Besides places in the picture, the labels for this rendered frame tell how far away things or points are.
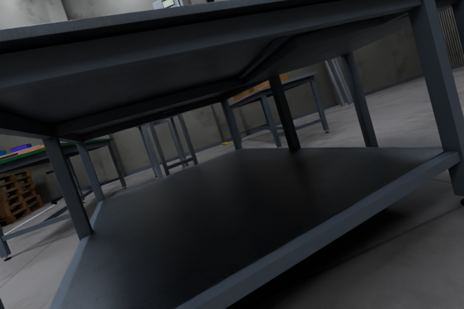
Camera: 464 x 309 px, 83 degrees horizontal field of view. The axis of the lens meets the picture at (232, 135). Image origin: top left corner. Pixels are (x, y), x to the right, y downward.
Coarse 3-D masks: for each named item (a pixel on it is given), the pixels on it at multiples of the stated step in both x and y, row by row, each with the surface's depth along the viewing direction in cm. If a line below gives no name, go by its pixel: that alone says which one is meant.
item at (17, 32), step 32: (224, 0) 58; (256, 0) 61; (288, 0) 64; (320, 0) 72; (0, 32) 42; (32, 32) 44; (64, 32) 46; (96, 32) 49; (128, 32) 54; (160, 64) 85; (192, 64) 98; (224, 64) 118; (0, 96) 67; (32, 96) 76; (64, 96) 86; (96, 96) 101; (128, 96) 121; (160, 96) 150; (96, 128) 213
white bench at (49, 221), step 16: (64, 144) 233; (96, 144) 334; (0, 160) 212; (16, 160) 219; (32, 160) 221; (48, 160) 333; (80, 192) 390; (64, 208) 270; (48, 224) 224; (0, 240) 216; (0, 256) 216
